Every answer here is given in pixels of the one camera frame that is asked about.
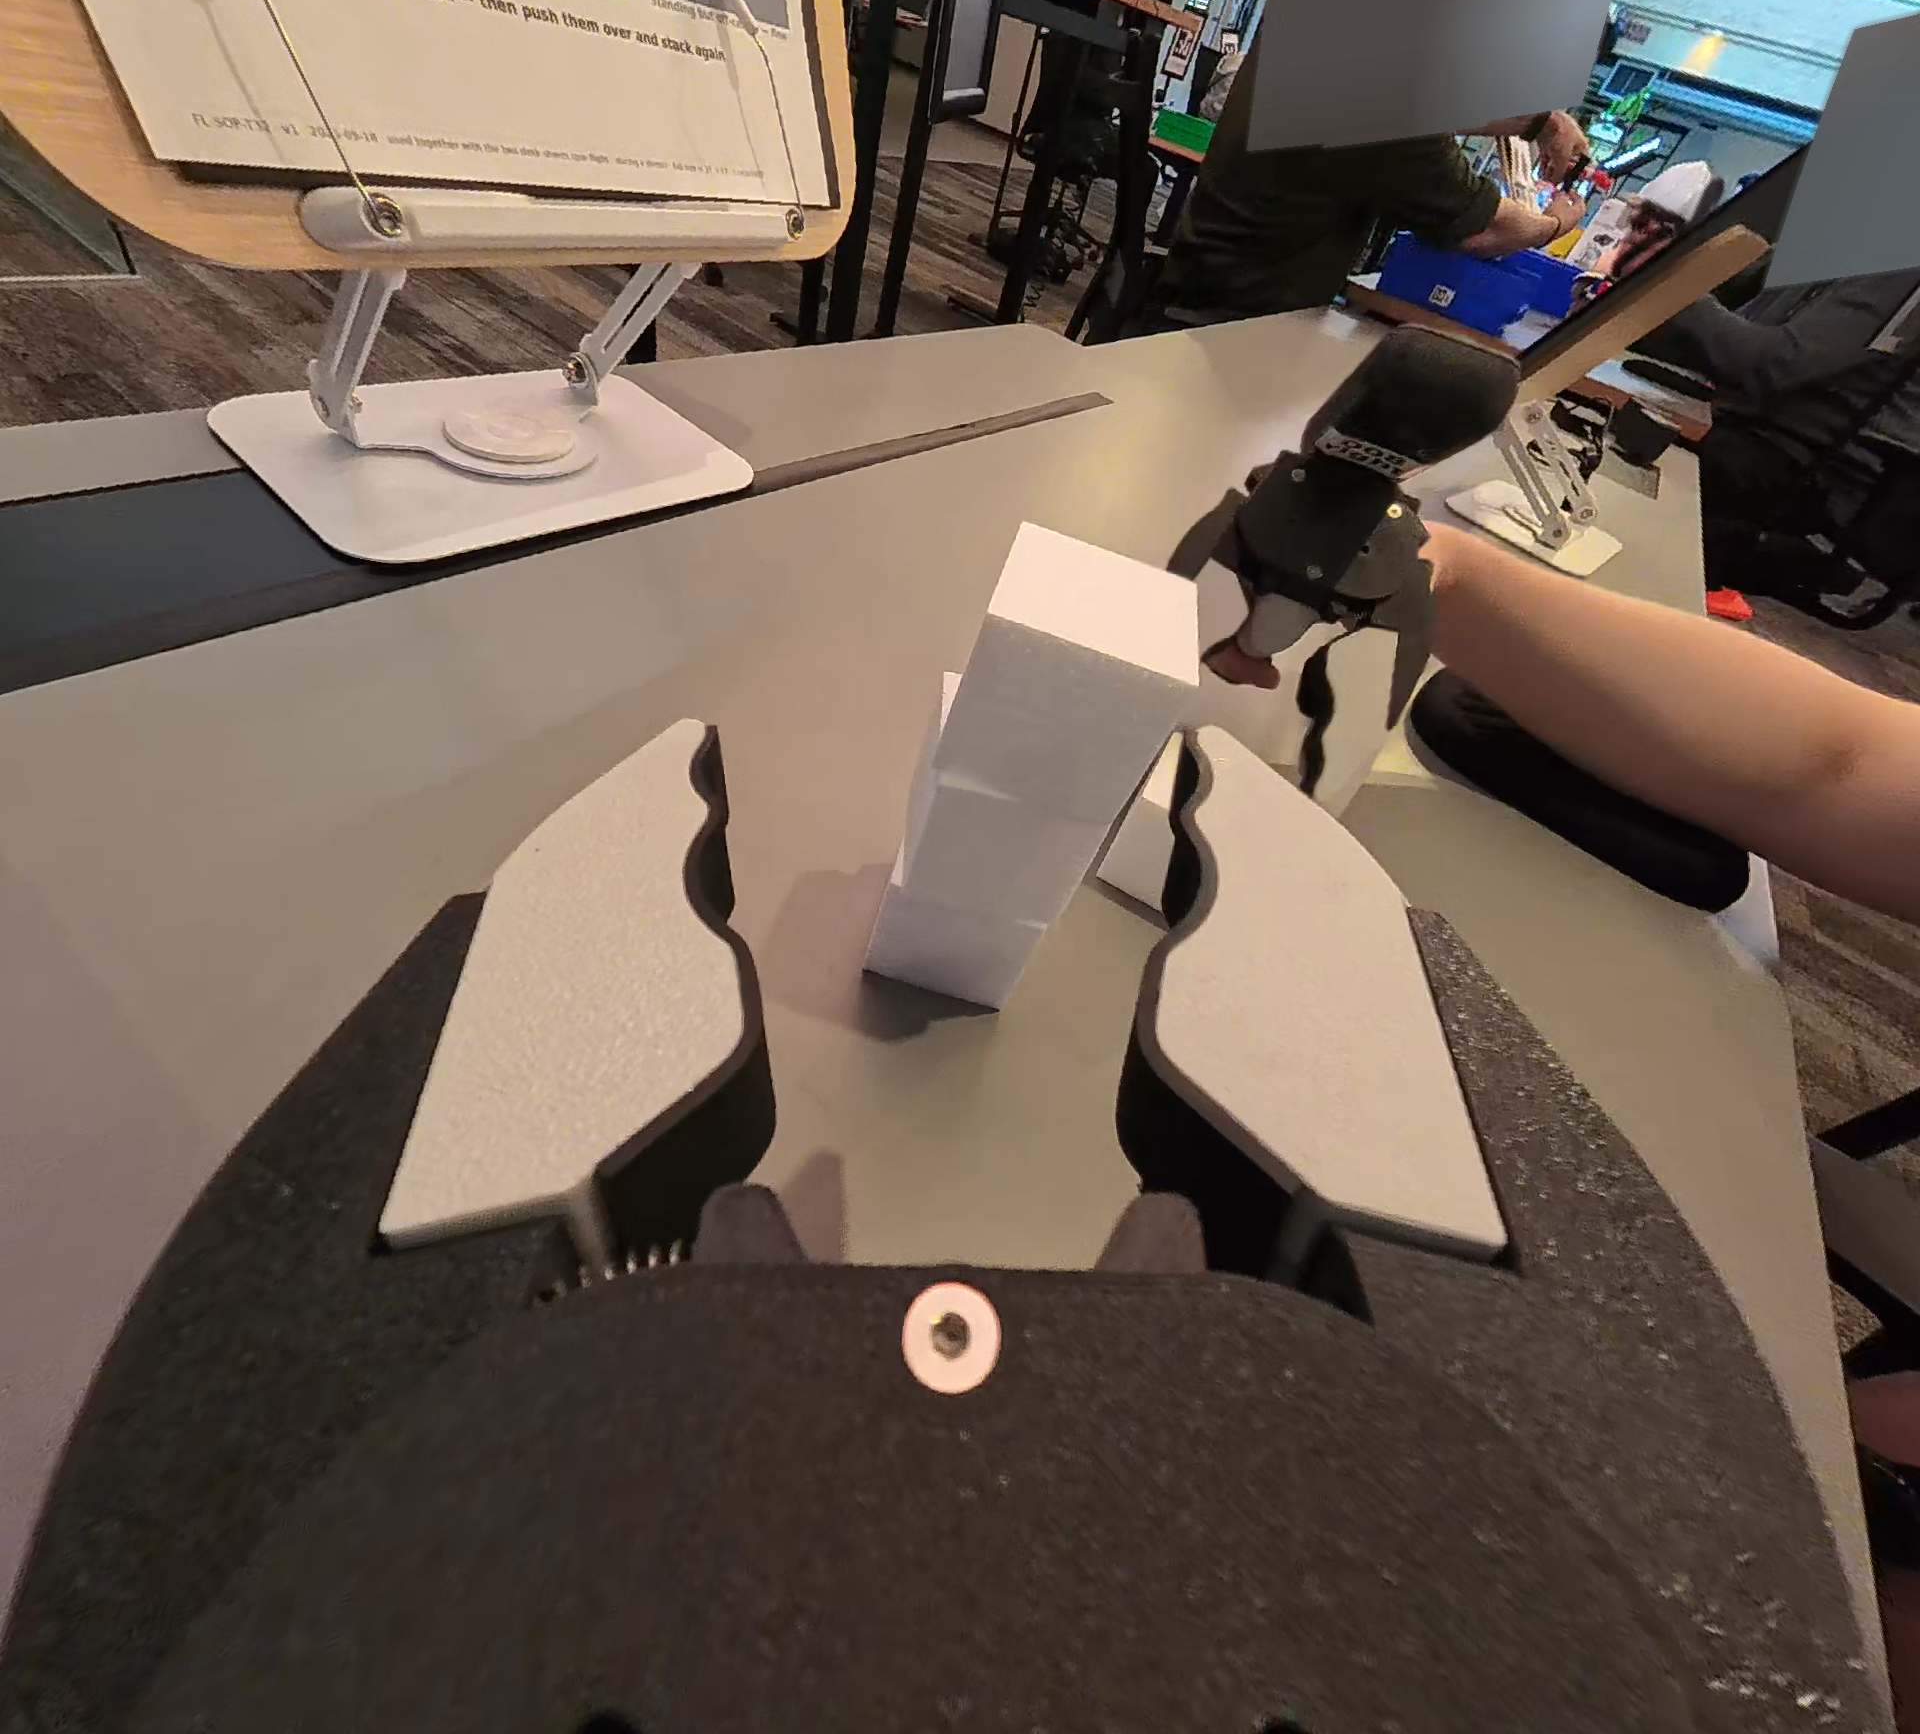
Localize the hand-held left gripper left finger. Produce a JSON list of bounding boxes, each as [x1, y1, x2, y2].
[[379, 718, 781, 1275]]

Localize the black mesh wrist rest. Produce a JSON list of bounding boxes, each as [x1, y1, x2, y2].
[[1410, 668, 1755, 915]]

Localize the printed instruction sheet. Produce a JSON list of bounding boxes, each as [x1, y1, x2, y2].
[[6, 0, 842, 210]]

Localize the person's dark red shorts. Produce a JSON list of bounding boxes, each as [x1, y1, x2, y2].
[[1848, 1375, 1920, 1518]]

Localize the black floor stand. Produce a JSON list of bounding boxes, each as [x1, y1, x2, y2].
[[816, 0, 888, 345]]

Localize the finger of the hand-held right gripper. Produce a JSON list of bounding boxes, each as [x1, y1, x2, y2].
[[1099, 737, 1191, 930], [1296, 624, 1398, 822]]

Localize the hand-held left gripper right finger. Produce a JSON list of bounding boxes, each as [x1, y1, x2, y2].
[[1118, 726, 1512, 1286]]

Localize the blue plastic bin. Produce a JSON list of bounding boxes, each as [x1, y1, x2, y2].
[[1377, 230, 1580, 318]]

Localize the person's right forearm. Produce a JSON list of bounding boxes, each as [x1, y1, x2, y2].
[[1424, 526, 1920, 927]]

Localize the wooden document board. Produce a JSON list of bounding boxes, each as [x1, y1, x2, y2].
[[0, 0, 859, 270]]

